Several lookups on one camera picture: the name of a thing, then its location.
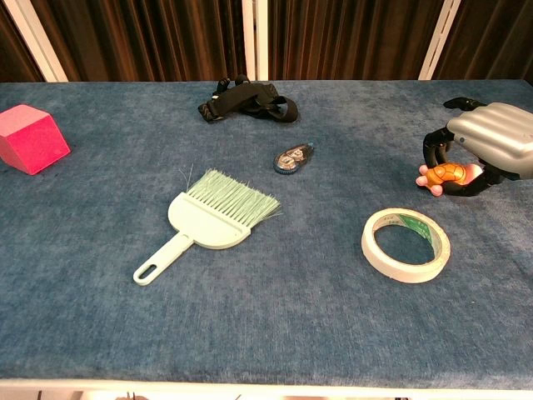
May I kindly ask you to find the mint green hand brush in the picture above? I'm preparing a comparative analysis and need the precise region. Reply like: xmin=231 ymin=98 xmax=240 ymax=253
xmin=132 ymin=164 xmax=284 ymax=287

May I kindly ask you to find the cream masking tape roll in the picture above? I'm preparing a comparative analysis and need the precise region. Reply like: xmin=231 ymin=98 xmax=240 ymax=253
xmin=361 ymin=207 xmax=452 ymax=284

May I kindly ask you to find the white frame post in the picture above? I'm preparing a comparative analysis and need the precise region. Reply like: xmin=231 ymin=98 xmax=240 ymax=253
xmin=242 ymin=0 xmax=270 ymax=81
xmin=418 ymin=0 xmax=462 ymax=81
xmin=3 ymin=0 xmax=70 ymax=83

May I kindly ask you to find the pink foam cube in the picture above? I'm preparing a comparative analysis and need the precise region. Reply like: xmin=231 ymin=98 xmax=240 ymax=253
xmin=0 ymin=103 xmax=72 ymax=176

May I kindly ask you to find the orange turtle toy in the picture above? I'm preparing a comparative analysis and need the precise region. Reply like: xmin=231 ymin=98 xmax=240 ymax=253
xmin=415 ymin=162 xmax=484 ymax=197

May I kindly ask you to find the black strap harness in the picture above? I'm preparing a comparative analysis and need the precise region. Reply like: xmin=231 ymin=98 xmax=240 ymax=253
xmin=197 ymin=74 xmax=299 ymax=124

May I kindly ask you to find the correction tape dispenser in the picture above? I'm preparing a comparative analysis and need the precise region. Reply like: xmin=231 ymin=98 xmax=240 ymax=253
xmin=272 ymin=142 xmax=316 ymax=175

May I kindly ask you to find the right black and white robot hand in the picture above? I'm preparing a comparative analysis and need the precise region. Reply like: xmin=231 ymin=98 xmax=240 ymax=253
xmin=423 ymin=97 xmax=533 ymax=199

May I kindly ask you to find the dark brown pleated curtain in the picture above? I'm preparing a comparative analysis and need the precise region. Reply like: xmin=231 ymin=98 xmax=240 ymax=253
xmin=266 ymin=0 xmax=446 ymax=81
xmin=435 ymin=0 xmax=533 ymax=80
xmin=0 ymin=3 xmax=42 ymax=83
xmin=31 ymin=0 xmax=247 ymax=83

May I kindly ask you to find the blue table cloth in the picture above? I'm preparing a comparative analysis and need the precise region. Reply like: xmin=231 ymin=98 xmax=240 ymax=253
xmin=0 ymin=78 xmax=533 ymax=391

